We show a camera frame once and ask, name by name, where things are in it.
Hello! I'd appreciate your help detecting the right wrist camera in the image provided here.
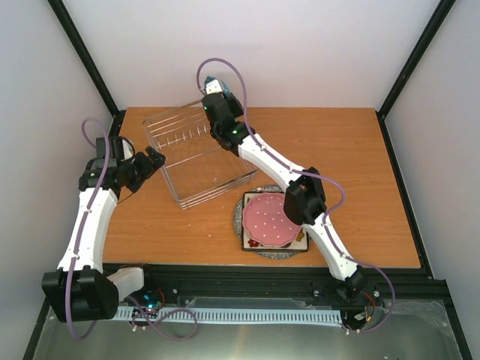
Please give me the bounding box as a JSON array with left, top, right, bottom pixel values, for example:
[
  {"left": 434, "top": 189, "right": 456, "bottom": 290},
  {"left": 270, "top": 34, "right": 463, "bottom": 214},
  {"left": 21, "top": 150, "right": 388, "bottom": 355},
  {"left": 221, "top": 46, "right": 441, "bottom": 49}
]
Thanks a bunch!
[{"left": 204, "top": 79, "right": 225, "bottom": 95}]

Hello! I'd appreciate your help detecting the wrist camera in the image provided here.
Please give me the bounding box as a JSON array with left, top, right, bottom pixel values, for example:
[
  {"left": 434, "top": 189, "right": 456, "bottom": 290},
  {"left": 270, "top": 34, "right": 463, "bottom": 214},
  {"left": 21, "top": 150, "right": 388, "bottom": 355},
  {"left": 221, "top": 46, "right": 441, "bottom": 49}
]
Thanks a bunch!
[
  {"left": 204, "top": 79, "right": 225, "bottom": 95},
  {"left": 91, "top": 136, "right": 135, "bottom": 169}
]

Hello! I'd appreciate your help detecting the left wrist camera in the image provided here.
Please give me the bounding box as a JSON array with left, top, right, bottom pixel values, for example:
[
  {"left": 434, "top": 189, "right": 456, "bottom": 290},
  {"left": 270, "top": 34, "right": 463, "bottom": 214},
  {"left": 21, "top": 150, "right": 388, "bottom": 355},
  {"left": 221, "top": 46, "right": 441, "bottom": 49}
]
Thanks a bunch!
[{"left": 91, "top": 136, "right": 135, "bottom": 169}]

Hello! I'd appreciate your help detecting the grey speckled round plate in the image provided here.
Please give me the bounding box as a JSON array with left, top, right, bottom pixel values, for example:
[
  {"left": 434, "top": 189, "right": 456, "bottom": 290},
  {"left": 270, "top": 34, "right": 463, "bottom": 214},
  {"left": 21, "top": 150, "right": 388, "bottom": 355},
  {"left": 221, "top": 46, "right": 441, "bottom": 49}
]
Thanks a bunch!
[{"left": 232, "top": 184, "right": 311, "bottom": 260}]

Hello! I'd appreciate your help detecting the chrome wire dish rack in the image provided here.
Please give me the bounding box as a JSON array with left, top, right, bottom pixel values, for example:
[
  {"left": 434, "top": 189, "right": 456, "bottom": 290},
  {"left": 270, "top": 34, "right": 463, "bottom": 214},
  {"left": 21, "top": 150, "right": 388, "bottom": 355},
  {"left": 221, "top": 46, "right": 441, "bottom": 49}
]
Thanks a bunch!
[{"left": 142, "top": 100, "right": 257, "bottom": 209}]

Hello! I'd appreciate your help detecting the light blue cable duct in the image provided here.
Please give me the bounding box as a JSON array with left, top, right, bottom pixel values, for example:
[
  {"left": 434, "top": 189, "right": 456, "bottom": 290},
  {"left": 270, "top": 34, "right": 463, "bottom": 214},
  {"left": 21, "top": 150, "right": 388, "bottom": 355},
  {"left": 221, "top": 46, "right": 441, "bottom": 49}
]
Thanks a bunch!
[{"left": 112, "top": 306, "right": 342, "bottom": 327}]

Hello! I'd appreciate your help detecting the pink polka dot plate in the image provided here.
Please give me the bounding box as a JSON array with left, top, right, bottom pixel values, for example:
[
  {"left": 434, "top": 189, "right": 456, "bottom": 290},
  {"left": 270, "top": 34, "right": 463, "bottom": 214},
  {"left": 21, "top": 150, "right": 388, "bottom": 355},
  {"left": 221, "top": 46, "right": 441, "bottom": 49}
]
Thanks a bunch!
[{"left": 241, "top": 192, "right": 302, "bottom": 250}]

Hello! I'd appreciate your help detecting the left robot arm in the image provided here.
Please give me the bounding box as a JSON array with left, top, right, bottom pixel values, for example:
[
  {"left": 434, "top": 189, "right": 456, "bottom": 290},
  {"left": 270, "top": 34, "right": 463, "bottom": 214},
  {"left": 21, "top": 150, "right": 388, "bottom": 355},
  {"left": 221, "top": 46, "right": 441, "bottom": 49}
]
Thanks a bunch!
[{"left": 41, "top": 146, "right": 166, "bottom": 323}]

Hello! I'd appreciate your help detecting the white square floral plate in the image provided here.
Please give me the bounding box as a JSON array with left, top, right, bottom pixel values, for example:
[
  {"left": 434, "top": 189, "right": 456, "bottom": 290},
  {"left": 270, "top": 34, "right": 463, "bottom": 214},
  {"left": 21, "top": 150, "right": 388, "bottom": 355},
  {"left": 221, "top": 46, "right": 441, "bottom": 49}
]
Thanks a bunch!
[{"left": 239, "top": 192, "right": 308, "bottom": 253}]

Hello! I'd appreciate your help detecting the blue polka dot plate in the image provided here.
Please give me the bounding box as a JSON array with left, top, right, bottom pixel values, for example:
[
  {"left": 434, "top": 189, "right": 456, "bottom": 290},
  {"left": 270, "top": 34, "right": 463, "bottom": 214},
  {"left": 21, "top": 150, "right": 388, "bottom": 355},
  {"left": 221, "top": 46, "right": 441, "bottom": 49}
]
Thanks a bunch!
[{"left": 204, "top": 76, "right": 230, "bottom": 95}]

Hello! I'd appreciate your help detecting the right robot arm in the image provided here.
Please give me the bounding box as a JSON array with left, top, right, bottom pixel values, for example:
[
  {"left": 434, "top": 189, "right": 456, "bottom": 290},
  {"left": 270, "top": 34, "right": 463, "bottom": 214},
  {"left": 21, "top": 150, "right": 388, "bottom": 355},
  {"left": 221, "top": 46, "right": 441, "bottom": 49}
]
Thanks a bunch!
[{"left": 202, "top": 92, "right": 367, "bottom": 302}]

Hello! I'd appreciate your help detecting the black aluminium frame rail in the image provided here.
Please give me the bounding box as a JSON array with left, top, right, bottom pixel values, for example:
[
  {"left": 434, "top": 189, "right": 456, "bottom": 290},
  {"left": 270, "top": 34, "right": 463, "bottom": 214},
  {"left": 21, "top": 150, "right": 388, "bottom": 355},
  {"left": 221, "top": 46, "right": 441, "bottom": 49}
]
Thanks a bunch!
[{"left": 141, "top": 264, "right": 451, "bottom": 308}]

